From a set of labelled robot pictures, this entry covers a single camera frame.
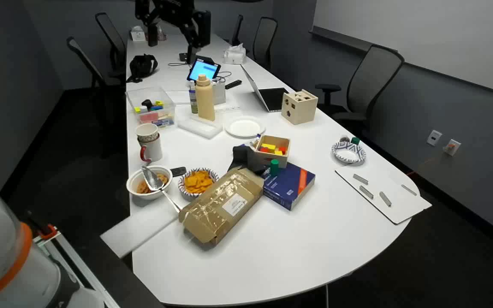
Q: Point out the white cereal bowl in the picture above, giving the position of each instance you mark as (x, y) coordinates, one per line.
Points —
(139, 188)

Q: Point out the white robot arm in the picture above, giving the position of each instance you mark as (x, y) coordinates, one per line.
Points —
(33, 280)

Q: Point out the small bowl orange snacks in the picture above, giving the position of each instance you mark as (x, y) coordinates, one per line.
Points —
(196, 182)

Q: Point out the white round plate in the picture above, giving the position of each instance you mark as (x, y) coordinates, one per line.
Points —
(245, 128)

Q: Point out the green cylinder block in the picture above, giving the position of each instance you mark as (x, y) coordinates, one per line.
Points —
(274, 167)

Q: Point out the wooden box coloured blocks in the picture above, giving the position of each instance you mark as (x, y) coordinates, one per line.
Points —
(269, 148)

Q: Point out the cream bottle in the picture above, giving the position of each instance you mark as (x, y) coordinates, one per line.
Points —
(204, 99)

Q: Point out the silver laptop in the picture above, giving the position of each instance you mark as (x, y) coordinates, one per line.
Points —
(269, 99)

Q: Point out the white foam tray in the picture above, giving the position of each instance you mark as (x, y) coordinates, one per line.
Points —
(197, 126)

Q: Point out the wooden shape sorter cube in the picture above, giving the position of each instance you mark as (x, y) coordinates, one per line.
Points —
(298, 107)

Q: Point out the brown paper package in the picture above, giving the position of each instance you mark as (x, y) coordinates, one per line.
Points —
(211, 217)

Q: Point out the tablet with lit screen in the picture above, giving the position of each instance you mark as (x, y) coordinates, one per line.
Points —
(202, 68)

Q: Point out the clear bin of toys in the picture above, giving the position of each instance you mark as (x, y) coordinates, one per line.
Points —
(151, 105)

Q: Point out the crumpled white plastic bag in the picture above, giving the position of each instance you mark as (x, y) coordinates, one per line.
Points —
(235, 56)

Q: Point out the black office chair far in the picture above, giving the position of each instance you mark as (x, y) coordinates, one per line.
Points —
(262, 42)

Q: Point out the black office chair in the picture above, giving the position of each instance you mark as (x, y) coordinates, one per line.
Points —
(96, 76)
(368, 81)
(262, 42)

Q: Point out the black office chair left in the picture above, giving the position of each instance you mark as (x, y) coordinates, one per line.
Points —
(96, 76)

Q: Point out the white board with strips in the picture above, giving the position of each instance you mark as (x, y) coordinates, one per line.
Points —
(387, 189)

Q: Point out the black office chair right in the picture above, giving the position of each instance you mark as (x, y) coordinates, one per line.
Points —
(368, 81)

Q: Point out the white mug red handle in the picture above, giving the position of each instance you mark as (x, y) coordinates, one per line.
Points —
(149, 141)

